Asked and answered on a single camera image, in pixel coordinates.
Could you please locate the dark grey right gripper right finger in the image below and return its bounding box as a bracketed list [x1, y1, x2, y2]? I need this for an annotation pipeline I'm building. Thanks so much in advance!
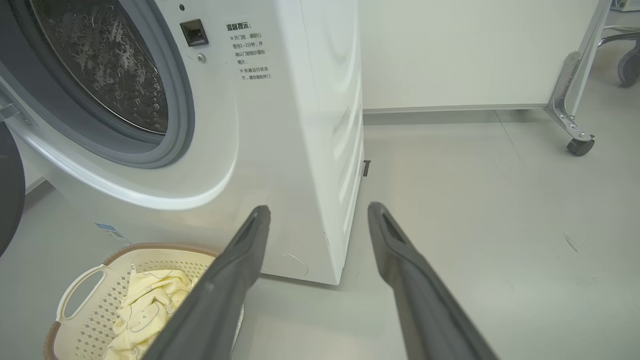
[367, 201, 501, 360]

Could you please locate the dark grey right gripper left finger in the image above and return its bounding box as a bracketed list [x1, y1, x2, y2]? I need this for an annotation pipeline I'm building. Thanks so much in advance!
[142, 205, 272, 360]

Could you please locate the cream printed garment with tag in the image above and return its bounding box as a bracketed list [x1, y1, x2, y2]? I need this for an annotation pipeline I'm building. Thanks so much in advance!
[102, 266, 197, 360]

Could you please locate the dark round washing machine door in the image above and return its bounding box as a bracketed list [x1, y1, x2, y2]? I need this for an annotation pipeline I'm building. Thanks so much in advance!
[0, 122, 27, 259]

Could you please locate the cream perforated laundry basket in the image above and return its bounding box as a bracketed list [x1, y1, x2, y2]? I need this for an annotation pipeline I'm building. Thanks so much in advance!
[42, 242, 246, 360]

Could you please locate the white washing machine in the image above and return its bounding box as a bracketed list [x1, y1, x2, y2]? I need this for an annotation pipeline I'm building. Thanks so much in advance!
[0, 0, 366, 286]

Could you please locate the grey rubber door gasket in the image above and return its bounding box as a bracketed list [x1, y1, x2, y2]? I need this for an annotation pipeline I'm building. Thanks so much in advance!
[7, 0, 196, 170]

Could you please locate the steel washing machine drum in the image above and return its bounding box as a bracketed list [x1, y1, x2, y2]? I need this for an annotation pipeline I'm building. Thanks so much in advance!
[29, 0, 169, 135]

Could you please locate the grey metal door hinge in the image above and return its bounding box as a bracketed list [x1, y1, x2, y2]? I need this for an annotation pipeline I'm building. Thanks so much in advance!
[0, 90, 34, 127]

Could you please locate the blue energy label sticker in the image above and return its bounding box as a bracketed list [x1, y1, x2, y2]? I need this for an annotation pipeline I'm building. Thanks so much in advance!
[94, 222, 132, 246]

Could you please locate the white partition panel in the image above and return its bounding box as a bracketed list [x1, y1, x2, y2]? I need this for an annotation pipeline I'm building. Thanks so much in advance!
[357, 0, 601, 114]

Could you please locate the office chair base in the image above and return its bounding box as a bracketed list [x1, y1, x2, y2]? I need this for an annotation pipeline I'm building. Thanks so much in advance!
[597, 25, 640, 89]

